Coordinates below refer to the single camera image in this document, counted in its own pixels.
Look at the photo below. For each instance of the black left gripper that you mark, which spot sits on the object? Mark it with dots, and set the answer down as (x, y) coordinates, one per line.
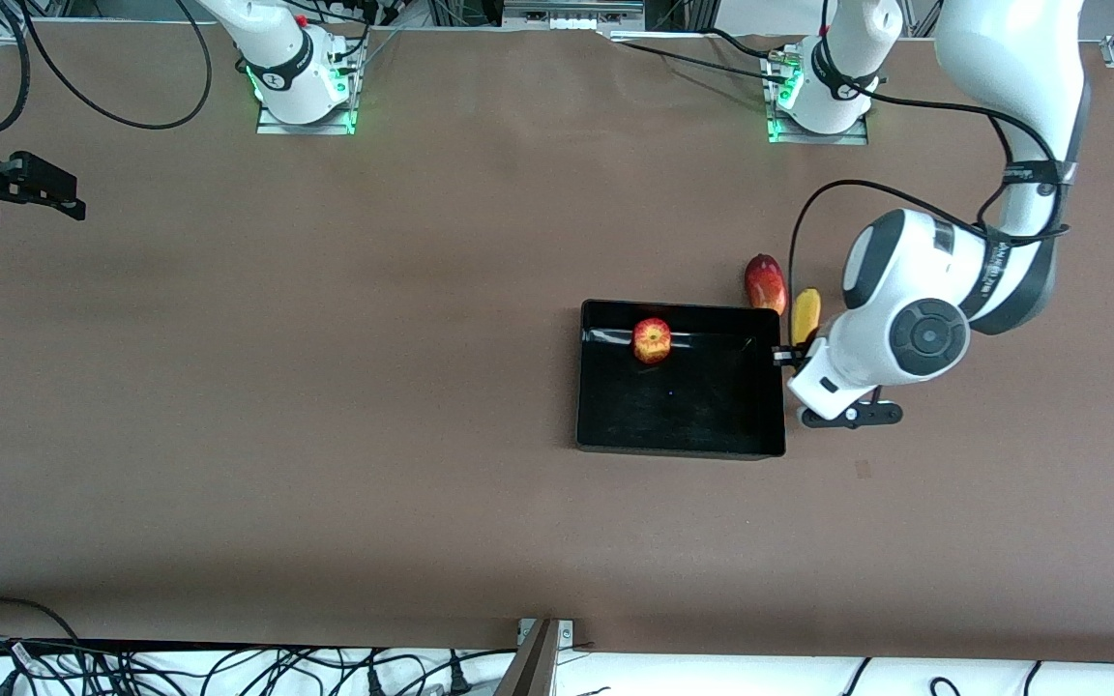
(782, 357)

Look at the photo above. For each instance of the yellow banana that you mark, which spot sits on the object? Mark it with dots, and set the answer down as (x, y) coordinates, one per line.
(806, 314)

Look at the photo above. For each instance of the black plastic box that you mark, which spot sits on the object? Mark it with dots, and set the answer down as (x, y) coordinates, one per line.
(692, 416)

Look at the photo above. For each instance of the red yellow apple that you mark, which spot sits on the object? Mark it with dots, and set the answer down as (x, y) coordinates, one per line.
(652, 340)

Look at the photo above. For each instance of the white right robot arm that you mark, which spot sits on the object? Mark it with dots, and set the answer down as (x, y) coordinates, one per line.
(277, 48)

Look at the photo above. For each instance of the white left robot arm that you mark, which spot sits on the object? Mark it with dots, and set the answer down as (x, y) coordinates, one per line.
(905, 290)

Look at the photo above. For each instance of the red yellow mango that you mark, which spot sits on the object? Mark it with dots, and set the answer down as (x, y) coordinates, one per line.
(766, 282)

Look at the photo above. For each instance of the grey metal bar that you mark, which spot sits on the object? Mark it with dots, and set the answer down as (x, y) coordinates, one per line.
(533, 667)

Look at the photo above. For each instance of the white power strip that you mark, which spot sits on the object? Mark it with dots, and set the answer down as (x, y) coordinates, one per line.
(567, 19)

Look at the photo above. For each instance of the silver metal bracket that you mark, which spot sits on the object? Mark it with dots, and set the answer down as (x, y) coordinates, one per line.
(567, 633)

